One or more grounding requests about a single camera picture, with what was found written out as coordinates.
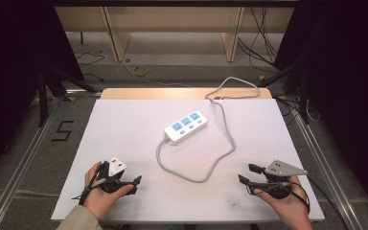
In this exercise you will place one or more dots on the metal floor rail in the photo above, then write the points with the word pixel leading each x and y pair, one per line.
pixel 329 172
pixel 16 172

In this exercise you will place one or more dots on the person's left hand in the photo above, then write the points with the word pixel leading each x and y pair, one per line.
pixel 100 199

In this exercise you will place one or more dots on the yellow tape roll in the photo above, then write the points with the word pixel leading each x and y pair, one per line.
pixel 140 71

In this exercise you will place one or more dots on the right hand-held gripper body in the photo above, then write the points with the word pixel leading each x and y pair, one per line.
pixel 281 171

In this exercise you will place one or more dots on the black metal stand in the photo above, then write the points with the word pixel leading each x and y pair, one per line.
pixel 302 92
pixel 44 96

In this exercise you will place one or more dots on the beige wooden shelf unit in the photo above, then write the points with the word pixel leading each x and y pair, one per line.
pixel 179 19

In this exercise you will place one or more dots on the white power strip blue sockets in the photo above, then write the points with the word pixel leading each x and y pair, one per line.
pixel 190 129

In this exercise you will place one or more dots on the black curtain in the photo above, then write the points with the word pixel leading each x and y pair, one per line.
pixel 9 80
pixel 348 80

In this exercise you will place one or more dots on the white board mat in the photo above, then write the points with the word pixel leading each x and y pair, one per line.
pixel 124 127

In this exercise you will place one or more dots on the person's right hand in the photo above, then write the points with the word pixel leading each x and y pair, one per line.
pixel 284 209

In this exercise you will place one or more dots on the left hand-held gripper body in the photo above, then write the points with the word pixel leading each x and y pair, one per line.
pixel 116 167

